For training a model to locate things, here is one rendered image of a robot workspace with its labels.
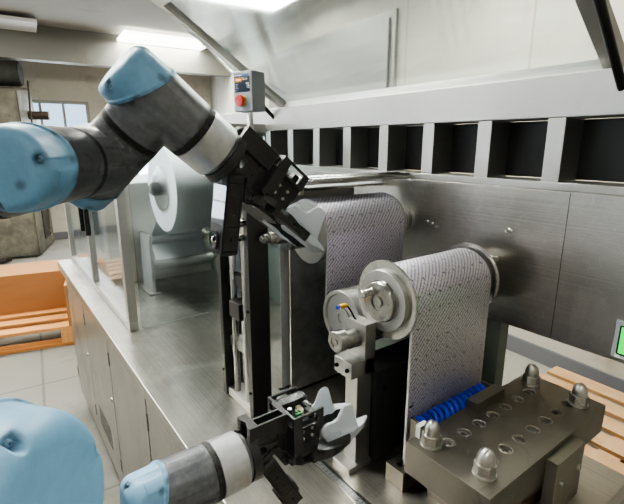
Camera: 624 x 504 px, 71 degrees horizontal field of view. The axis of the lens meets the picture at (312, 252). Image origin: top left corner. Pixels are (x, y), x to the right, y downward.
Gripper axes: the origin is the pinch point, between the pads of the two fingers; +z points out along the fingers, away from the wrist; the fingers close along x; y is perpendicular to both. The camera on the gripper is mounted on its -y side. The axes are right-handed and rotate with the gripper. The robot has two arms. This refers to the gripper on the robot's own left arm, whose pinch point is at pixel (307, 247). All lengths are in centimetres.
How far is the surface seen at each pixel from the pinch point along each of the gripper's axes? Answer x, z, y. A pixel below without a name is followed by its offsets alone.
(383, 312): -2.8, 20.0, -0.8
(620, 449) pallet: 4, 225, 24
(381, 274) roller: -0.9, 16.6, 4.8
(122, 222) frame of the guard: 95, 2, -10
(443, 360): -7.4, 36.5, -1.5
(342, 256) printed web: 16.5, 21.6, 7.6
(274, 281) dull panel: 91, 63, 3
